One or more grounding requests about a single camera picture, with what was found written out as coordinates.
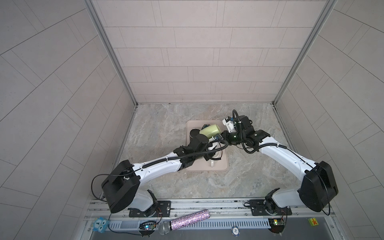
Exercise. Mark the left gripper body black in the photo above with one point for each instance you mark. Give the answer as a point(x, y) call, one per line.
point(207, 156)

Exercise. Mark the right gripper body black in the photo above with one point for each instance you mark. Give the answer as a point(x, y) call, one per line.
point(234, 137)

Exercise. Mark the light green mug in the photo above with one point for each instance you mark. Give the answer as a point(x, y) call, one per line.
point(210, 131)

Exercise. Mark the white mug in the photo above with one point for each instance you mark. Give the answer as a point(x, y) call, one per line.
point(213, 157)

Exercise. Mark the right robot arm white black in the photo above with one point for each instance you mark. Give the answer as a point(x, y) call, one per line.
point(318, 184)

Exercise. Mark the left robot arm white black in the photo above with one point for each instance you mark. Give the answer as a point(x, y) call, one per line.
point(121, 186)

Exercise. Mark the black mug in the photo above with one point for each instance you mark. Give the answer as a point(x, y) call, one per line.
point(193, 133)

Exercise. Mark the dark green faceted mug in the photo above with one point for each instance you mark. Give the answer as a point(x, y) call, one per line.
point(205, 126)

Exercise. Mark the beige rectangular tray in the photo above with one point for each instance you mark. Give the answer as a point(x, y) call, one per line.
point(201, 165)

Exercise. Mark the left circuit board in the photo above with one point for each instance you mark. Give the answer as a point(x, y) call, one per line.
point(148, 226)

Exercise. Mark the circuit board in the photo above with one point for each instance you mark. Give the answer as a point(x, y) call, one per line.
point(148, 226)
point(277, 225)

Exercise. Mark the right circuit board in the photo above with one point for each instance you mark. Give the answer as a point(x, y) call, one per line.
point(277, 225)

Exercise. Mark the yellow sticker red mark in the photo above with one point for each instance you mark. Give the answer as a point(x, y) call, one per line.
point(313, 222)

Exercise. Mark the blue owl figure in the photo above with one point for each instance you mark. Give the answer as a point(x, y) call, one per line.
point(100, 225)

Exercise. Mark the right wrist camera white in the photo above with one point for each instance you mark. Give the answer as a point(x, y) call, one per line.
point(229, 124)

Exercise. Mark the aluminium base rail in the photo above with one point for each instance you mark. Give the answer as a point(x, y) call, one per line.
point(221, 208)

